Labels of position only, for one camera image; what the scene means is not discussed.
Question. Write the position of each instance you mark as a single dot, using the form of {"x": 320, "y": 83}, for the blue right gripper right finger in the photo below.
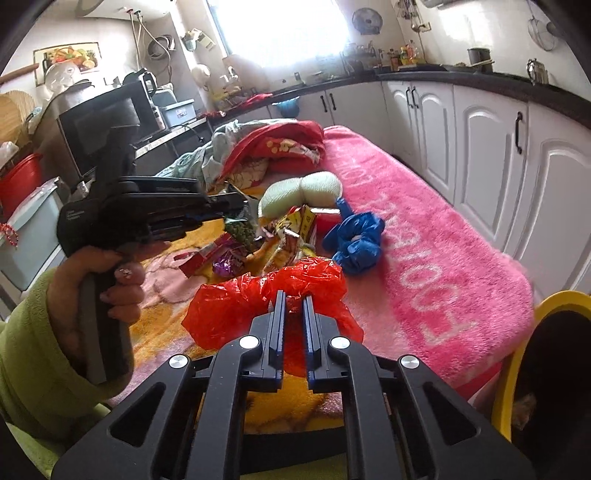
{"x": 323, "y": 373}

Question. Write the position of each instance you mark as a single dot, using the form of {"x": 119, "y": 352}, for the yellow snack wrapper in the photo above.
{"x": 296, "y": 235}

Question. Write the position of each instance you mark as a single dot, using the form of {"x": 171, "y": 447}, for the black countertop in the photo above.
{"x": 515, "y": 87}

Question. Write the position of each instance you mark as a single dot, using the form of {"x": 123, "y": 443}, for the green sleeved left forearm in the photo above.
{"x": 45, "y": 402}

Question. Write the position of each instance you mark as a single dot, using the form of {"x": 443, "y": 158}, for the purple red snack wrapper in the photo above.
{"x": 226, "y": 255}

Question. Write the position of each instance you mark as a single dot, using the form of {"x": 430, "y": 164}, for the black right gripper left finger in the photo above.
{"x": 262, "y": 362}

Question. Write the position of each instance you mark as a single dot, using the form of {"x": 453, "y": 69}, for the blue plastic bag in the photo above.
{"x": 356, "y": 242}

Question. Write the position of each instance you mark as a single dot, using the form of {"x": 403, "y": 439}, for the yellow rimmed trash bin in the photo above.
{"x": 542, "y": 402}

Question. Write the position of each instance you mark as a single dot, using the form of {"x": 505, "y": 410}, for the blue hanging bowl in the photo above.
{"x": 288, "y": 108}

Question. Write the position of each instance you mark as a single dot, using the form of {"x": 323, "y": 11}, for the red folded cloth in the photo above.
{"x": 295, "y": 147}

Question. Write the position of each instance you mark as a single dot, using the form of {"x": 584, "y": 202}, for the light green crumpled cloth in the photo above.
{"x": 205, "y": 163}

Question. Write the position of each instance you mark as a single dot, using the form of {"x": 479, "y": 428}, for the grey storage box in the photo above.
{"x": 179, "y": 113}

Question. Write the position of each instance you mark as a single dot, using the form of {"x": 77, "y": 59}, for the red plastic bucket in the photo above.
{"x": 18, "y": 183}

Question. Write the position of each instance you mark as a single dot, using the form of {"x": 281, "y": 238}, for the metal teapot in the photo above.
{"x": 537, "y": 72}

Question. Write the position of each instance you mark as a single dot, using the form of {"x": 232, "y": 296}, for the black cooking pot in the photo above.
{"x": 481, "y": 60}

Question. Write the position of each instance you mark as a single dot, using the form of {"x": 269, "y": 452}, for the black microwave oven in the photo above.
{"x": 73, "y": 127}

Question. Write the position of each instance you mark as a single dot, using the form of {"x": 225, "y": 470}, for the pink fluffy blanket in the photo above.
{"x": 440, "y": 291}

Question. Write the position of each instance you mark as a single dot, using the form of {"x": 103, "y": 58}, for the white kitchen cabinets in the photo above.
{"x": 517, "y": 171}

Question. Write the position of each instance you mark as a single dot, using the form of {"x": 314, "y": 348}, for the fruit picture on wall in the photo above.
{"x": 86, "y": 56}

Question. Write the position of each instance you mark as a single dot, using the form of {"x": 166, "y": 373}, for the small wall fan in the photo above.
{"x": 367, "y": 21}

